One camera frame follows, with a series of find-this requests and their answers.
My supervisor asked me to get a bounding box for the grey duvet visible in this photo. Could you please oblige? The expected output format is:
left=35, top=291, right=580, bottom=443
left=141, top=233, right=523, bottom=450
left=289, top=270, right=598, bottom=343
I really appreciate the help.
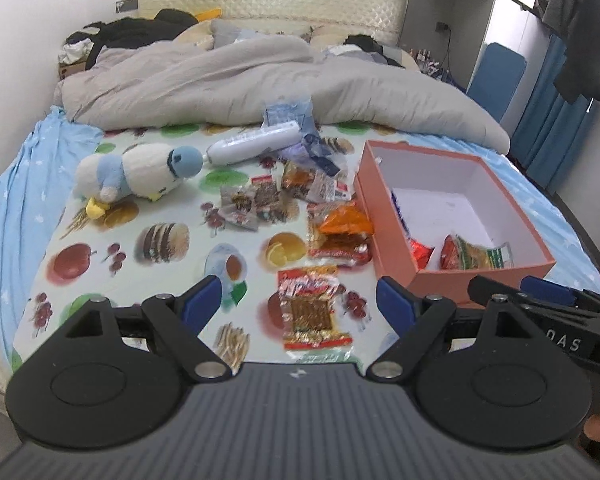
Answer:
left=54, top=20, right=512, bottom=153

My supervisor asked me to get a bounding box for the penguin plush toy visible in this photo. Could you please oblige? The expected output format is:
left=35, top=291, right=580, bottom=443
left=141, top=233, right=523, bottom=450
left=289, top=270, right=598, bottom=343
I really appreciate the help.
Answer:
left=75, top=142, right=204, bottom=220

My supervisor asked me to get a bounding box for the white tube bottle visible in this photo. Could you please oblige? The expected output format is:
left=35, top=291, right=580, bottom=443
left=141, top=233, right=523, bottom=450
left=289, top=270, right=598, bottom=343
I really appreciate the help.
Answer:
left=204, top=122, right=302, bottom=166

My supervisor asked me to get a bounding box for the blue curtain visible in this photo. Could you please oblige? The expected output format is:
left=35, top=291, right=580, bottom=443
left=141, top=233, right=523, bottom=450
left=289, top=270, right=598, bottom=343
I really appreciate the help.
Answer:
left=511, top=35, right=598, bottom=193

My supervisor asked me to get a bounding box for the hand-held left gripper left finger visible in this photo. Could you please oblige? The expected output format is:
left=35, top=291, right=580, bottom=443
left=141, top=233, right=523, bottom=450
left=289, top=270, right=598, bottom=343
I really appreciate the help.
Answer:
left=60, top=274, right=232, bottom=382

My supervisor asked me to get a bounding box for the grey hanging garment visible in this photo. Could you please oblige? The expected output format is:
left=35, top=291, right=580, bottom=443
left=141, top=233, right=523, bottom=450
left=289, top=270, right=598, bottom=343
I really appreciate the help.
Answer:
left=540, top=0, right=588, bottom=41

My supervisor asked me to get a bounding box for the group of cosmetic bottles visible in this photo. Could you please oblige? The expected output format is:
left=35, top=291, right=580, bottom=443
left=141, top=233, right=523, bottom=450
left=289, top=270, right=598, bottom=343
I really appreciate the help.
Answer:
left=410, top=47, right=453, bottom=81

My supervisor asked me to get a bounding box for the amber clear snack packet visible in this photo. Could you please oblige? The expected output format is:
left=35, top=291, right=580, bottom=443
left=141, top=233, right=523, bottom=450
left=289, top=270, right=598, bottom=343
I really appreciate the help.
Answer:
left=280, top=160, right=328, bottom=203

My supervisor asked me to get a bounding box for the white crumpled cloth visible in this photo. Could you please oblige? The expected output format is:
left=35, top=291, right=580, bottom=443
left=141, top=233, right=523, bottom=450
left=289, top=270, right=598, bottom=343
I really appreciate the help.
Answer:
left=60, top=37, right=93, bottom=63

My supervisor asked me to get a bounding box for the blue snack packet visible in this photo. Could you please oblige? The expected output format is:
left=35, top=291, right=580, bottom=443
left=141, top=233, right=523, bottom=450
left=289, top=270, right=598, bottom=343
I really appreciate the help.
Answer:
left=390, top=189, right=412, bottom=233

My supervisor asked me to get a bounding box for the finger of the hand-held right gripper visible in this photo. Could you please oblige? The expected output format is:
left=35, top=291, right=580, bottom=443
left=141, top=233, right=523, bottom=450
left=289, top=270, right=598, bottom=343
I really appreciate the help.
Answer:
left=522, top=276, right=600, bottom=313
left=467, top=275, right=600, bottom=320

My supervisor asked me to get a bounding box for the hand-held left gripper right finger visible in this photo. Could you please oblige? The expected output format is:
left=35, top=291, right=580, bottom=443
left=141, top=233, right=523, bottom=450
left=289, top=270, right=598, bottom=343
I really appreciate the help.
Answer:
left=366, top=275, right=548, bottom=381

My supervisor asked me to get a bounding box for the green red snack packet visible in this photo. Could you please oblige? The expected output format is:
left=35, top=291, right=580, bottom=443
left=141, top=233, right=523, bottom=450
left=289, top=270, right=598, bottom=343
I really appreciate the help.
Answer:
left=440, top=234, right=515, bottom=271

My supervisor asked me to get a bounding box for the large red yellow snack packet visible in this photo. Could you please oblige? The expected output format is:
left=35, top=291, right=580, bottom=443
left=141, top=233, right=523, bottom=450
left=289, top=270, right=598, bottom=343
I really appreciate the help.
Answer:
left=277, top=266, right=354, bottom=352

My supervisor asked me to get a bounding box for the dark brown snack packet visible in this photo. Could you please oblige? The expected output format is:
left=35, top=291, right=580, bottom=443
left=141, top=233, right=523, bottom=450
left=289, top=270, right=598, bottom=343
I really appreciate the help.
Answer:
left=250, top=175, right=291, bottom=223
left=220, top=185, right=258, bottom=232

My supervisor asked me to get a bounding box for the pink cardboard box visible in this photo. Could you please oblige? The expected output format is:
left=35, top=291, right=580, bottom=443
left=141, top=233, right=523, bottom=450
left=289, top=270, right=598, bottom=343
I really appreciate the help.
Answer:
left=354, top=140, right=557, bottom=306

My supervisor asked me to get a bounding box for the crumpled clear blue wrapper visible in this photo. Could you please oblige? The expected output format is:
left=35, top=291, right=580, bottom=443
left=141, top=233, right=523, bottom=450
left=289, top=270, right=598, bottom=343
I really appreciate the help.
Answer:
left=262, top=99, right=315, bottom=133

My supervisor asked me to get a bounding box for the orange snack packet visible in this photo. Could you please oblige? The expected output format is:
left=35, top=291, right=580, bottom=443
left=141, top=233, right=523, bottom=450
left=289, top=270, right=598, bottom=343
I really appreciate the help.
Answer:
left=315, top=203, right=376, bottom=237

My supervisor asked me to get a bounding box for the blue chair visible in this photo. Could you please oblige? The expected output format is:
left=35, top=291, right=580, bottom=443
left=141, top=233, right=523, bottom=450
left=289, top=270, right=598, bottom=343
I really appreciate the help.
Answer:
left=466, top=42, right=528, bottom=126

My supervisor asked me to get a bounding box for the red gold snack packet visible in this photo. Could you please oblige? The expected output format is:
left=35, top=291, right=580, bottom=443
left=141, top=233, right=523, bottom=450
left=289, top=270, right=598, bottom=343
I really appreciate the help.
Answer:
left=307, top=230, right=373, bottom=267

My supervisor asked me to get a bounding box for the black hanging garment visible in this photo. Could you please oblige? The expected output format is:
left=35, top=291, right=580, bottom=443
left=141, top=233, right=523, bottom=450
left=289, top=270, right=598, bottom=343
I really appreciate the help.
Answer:
left=552, top=0, right=600, bottom=106

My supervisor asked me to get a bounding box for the beige pillow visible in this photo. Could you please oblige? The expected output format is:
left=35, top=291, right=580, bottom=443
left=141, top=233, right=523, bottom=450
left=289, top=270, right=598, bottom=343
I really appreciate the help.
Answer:
left=310, top=25, right=421, bottom=68
left=172, top=22, right=216, bottom=51

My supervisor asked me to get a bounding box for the dark blue foil wrapper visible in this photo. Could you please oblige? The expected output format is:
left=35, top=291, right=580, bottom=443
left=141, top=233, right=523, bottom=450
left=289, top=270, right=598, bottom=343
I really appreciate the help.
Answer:
left=280, top=132, right=351, bottom=178

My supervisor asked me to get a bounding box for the black garment on pillow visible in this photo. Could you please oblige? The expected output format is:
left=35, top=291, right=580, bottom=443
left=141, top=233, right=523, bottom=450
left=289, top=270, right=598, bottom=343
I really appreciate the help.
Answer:
left=342, top=34, right=403, bottom=61

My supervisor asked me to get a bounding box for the black clothes pile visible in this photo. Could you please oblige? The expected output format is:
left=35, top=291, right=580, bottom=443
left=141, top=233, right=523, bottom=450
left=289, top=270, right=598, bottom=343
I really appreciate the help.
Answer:
left=82, top=9, right=200, bottom=68

